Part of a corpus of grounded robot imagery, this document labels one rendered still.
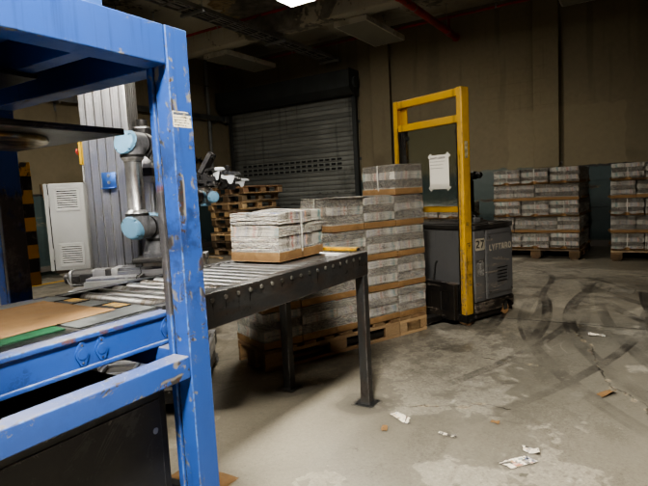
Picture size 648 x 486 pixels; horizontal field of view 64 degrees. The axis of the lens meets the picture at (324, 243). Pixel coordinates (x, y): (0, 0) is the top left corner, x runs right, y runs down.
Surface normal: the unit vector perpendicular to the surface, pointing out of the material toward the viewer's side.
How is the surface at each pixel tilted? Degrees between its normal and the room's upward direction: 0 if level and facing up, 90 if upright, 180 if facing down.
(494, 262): 90
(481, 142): 90
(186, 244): 90
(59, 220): 90
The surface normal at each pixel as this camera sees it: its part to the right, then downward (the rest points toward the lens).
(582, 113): -0.53, 0.11
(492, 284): 0.58, 0.05
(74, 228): 0.11, 0.09
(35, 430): 0.85, 0.01
